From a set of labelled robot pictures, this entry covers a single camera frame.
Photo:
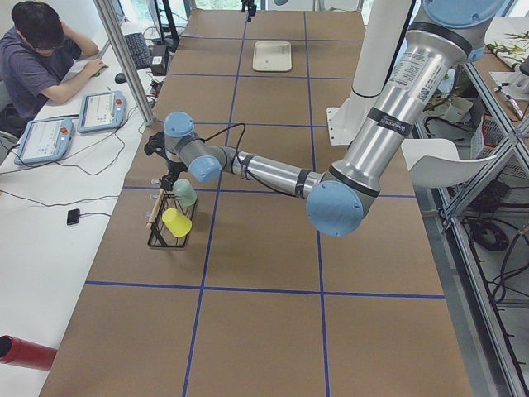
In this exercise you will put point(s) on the white chair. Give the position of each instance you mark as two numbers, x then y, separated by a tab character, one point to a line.
435	163

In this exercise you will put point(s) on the black mini computer box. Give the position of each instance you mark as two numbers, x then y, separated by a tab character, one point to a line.
159	60

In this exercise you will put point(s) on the black computer mouse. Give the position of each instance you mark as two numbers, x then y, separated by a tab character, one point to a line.
120	78

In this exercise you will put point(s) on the black keyboard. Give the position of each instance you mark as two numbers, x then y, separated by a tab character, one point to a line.
138	49

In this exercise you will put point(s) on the red cylinder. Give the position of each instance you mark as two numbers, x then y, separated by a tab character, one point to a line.
23	353

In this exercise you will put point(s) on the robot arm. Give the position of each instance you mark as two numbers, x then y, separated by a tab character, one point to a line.
410	45

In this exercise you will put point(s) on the yellow cup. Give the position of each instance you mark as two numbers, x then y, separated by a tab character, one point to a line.
177	223

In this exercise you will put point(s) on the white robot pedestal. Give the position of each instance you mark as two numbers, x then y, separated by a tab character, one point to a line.
384	36

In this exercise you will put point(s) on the pale green cup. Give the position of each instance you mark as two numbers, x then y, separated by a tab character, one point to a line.
184	192

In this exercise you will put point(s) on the aluminium frame post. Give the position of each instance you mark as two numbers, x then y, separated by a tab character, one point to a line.
118	43

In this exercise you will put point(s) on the far teach pendant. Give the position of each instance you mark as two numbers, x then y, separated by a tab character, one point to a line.
102	111

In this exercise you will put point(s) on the teach pendant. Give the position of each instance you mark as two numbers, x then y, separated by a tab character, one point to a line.
44	141
102	111

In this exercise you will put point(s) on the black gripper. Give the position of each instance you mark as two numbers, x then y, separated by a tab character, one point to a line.
173	168

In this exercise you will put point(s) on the seated person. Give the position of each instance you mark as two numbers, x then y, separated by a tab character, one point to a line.
43	59

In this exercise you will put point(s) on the cream plastic tray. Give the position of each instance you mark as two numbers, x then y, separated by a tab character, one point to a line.
272	56

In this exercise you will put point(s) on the small black puck device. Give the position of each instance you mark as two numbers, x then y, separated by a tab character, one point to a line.
73	216

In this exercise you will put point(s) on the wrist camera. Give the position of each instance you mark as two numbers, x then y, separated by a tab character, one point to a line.
155	145

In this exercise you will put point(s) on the black wire cup rack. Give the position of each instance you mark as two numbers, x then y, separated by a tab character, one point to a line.
160	237

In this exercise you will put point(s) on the near teach pendant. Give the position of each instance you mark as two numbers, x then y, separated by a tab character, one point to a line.
44	141

